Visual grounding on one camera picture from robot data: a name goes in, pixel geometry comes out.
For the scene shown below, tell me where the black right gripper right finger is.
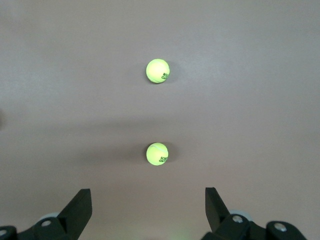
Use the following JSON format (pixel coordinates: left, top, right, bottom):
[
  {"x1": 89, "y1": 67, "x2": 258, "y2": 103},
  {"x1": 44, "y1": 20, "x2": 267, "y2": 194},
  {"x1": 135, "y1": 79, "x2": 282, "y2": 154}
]
[{"x1": 199, "y1": 186, "x2": 307, "y2": 240}]

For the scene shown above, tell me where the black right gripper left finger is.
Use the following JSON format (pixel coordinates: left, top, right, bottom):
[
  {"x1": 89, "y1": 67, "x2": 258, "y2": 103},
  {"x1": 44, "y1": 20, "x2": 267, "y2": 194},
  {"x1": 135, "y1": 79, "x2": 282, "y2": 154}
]
[{"x1": 0, "y1": 188, "x2": 91, "y2": 240}]

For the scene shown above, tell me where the yellow-green tennis ball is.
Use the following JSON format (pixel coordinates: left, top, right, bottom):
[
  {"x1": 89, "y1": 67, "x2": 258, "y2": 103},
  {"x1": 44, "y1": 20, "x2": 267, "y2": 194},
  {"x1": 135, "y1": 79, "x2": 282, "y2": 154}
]
[
  {"x1": 145, "y1": 58, "x2": 171, "y2": 85},
  {"x1": 145, "y1": 142, "x2": 170, "y2": 166}
]

